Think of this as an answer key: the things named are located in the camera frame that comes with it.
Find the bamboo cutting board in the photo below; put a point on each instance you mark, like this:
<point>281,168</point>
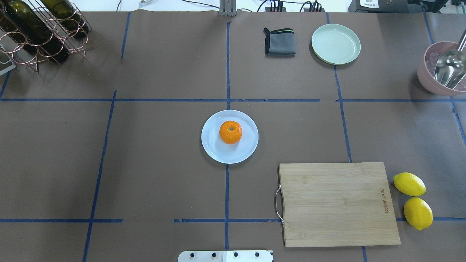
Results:
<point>336,205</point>

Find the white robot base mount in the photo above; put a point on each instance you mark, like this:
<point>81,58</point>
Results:
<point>226,256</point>

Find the yellow lemon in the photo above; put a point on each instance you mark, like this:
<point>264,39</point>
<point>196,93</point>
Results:
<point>409,184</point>
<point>418,213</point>

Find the dark wine bottle left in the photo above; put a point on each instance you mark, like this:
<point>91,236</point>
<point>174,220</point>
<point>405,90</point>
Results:
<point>35,30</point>

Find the upper yellow lemon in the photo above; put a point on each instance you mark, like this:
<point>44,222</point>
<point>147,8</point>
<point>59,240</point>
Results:
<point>409,184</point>

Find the metal scoop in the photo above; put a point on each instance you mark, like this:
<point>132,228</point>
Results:
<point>450,66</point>

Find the light blue plate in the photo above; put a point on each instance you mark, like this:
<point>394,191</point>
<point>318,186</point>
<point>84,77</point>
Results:
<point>229,153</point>

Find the dark wine bottle right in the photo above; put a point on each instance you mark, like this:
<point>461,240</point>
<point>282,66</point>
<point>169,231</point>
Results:
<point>68,17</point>

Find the pink bowl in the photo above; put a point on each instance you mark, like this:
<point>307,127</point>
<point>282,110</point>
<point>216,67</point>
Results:
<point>426,69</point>

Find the grey camera pole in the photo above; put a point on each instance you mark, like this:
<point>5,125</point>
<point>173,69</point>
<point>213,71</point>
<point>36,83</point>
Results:
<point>227,8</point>

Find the grey folded cloth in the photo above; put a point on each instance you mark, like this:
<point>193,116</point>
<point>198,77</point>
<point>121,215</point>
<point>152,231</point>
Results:
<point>280,42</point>

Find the lower yellow lemon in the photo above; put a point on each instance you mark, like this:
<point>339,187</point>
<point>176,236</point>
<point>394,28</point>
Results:
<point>418,213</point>

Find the orange fruit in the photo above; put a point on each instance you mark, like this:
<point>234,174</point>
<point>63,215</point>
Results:
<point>230,132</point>

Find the light green plate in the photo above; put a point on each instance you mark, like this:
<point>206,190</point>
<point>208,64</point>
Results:
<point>335,44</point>

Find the copper wire wine rack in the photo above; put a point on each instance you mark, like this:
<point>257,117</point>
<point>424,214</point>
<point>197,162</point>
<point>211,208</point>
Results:
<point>15,46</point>

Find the dark wine bottle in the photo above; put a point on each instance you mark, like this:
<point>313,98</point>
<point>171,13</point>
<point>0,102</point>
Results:
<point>68,17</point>
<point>35,30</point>

